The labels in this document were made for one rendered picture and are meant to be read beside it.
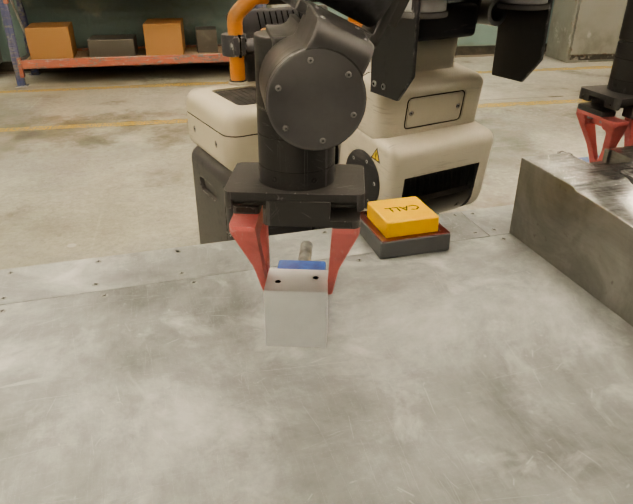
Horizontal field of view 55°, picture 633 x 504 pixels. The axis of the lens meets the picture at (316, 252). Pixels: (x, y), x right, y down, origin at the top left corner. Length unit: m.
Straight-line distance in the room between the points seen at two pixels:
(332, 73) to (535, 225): 0.39
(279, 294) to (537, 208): 0.31
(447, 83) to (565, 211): 0.47
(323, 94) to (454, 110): 0.75
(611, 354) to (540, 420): 0.11
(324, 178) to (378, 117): 0.56
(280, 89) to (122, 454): 0.25
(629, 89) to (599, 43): 5.83
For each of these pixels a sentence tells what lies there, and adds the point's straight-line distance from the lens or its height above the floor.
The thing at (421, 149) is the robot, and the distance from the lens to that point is 1.00.
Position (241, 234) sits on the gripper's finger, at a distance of 0.45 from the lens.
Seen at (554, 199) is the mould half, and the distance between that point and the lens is 0.65.
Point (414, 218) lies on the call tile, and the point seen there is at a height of 0.84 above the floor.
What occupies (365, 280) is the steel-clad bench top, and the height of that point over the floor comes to 0.80.
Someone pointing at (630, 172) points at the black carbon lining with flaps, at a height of 0.89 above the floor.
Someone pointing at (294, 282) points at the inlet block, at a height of 0.85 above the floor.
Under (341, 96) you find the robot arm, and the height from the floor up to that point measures 1.02.
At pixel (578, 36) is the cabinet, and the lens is 6.49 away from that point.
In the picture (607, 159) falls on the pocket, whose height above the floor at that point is 0.88.
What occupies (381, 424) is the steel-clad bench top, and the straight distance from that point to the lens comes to 0.44.
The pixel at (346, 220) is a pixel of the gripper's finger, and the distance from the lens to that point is 0.44.
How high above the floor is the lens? 1.10
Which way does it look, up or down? 28 degrees down
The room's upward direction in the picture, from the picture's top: straight up
